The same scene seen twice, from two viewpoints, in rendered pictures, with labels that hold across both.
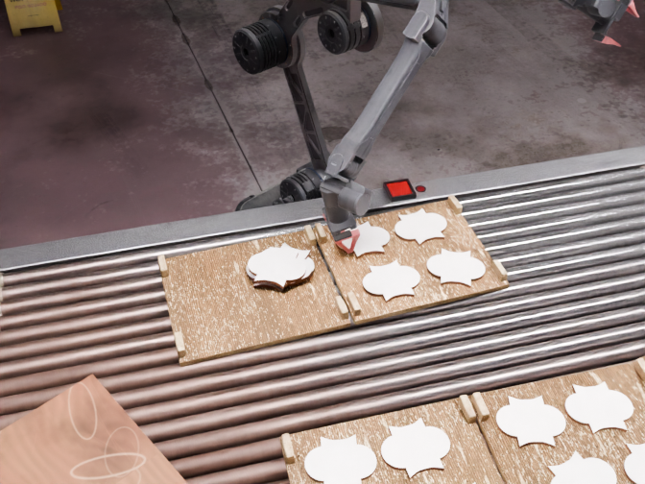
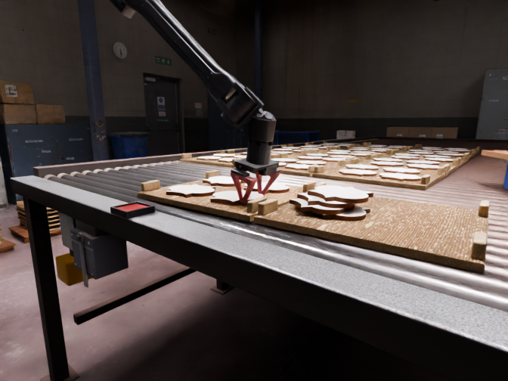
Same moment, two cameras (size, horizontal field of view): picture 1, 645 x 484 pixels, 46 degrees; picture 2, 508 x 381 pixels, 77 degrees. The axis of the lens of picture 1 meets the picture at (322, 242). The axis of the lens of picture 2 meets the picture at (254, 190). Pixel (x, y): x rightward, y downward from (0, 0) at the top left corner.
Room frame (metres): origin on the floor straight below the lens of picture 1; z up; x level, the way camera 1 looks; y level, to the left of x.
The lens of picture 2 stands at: (1.93, 0.57, 1.13)
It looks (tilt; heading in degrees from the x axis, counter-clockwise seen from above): 12 degrees down; 233
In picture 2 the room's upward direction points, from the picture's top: straight up
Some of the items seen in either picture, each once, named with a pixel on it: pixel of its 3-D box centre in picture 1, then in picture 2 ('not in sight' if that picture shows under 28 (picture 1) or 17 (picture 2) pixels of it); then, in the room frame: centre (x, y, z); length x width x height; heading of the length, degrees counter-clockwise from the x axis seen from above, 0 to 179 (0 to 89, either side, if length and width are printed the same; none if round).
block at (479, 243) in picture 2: (162, 266); (479, 245); (1.38, 0.41, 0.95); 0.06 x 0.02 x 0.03; 17
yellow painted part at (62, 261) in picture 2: not in sight; (71, 245); (1.82, -0.59, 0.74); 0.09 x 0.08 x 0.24; 104
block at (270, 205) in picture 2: (310, 235); (267, 206); (1.49, 0.03, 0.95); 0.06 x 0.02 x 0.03; 17
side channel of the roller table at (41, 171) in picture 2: not in sight; (294, 149); (-0.09, -1.54, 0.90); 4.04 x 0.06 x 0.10; 14
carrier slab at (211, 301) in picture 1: (250, 292); (374, 216); (1.30, 0.18, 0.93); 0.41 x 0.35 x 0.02; 107
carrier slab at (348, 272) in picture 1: (407, 256); (229, 193); (1.43, -0.22, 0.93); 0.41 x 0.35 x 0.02; 107
